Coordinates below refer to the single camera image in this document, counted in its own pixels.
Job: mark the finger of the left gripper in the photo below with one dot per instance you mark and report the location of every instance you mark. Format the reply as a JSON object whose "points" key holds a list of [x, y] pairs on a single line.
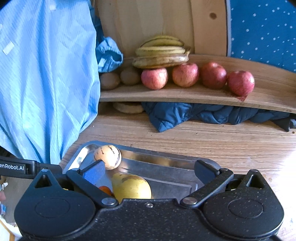
{"points": [[26, 169]]}

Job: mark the blue star-pattern fabric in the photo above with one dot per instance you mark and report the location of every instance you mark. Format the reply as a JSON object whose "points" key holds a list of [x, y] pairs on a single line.
{"points": [[262, 31]]}

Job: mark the dark blue padded jacket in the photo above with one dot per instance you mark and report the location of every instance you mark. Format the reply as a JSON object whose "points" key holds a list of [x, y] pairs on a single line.
{"points": [[167, 115]]}

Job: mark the kiwi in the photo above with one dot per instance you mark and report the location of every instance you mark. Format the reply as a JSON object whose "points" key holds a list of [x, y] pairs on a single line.
{"points": [[109, 81], [129, 76]]}

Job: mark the right kiwi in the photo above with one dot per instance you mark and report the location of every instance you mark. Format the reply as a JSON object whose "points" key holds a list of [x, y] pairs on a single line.
{"points": [[129, 76]]}

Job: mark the light blue garment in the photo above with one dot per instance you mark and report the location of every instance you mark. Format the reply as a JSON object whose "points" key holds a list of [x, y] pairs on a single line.
{"points": [[52, 53]]}

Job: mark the bottom brown-spotted banana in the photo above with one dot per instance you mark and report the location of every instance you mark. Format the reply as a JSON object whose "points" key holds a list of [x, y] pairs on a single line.
{"points": [[161, 61]]}

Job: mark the small orange tangerine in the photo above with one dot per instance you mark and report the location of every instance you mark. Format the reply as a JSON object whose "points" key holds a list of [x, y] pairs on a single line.
{"points": [[106, 190]]}

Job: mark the wooden back panel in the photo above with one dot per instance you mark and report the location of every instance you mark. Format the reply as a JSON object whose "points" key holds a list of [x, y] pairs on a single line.
{"points": [[202, 25]]}

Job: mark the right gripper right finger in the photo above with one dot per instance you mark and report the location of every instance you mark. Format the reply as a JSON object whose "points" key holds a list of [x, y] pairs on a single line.
{"points": [[214, 181]]}

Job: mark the wooden curved shelf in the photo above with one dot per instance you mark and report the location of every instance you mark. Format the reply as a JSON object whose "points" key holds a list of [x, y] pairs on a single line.
{"points": [[274, 88]]}

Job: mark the top banana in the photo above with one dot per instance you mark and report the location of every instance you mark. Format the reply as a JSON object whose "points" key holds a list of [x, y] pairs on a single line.
{"points": [[163, 40]]}

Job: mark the left kiwi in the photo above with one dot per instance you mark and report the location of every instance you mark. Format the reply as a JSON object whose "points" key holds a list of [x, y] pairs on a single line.
{"points": [[109, 81]]}

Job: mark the metal tray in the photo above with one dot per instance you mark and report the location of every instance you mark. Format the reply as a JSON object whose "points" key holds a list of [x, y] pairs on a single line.
{"points": [[169, 175]]}

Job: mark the middle banana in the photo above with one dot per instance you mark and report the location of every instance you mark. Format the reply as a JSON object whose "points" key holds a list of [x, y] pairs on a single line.
{"points": [[159, 50]]}

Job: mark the mango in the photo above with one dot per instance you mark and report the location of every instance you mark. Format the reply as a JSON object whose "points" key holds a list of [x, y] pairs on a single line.
{"points": [[128, 186]]}

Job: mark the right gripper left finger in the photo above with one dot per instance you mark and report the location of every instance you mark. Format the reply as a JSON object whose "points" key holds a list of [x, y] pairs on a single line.
{"points": [[85, 180]]}

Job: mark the red apple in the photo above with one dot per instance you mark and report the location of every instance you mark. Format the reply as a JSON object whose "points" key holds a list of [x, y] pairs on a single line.
{"points": [[241, 83], [154, 79], [213, 75]]}

